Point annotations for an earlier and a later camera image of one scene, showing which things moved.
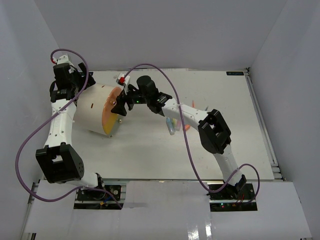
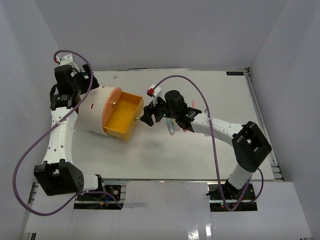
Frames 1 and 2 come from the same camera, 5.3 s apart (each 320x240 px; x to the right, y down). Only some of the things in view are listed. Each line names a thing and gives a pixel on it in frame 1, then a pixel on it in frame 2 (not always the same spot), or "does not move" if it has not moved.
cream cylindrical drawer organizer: x=88 y=115 does not move
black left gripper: x=78 y=74 does not move
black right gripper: x=119 y=108 to x=147 y=116
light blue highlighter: x=170 y=125 does not move
